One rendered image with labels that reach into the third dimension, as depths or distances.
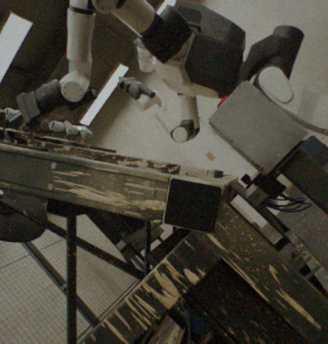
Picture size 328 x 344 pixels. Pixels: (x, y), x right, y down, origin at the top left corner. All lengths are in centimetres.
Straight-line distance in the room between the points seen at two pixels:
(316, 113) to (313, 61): 530
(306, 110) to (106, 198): 76
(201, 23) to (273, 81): 34
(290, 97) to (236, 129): 52
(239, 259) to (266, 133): 27
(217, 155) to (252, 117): 432
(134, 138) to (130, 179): 628
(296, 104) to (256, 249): 63
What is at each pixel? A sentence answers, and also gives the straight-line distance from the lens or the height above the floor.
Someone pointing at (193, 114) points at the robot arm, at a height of 116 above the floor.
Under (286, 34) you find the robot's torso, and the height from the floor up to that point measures 102.
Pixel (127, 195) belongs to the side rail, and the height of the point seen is 95.
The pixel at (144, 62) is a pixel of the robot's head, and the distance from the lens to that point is 134.
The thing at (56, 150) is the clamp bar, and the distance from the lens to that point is 168.
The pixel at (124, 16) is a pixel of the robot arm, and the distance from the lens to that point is 98.
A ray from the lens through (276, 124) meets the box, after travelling 66.
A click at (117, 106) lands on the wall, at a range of 720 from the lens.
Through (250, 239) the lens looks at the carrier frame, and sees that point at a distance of 67.
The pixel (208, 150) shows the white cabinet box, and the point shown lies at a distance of 500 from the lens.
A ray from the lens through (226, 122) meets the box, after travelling 66.
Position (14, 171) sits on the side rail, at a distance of 87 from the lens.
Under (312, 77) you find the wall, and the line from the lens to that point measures 641.
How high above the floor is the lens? 80
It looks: 10 degrees up
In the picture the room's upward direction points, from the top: 46 degrees counter-clockwise
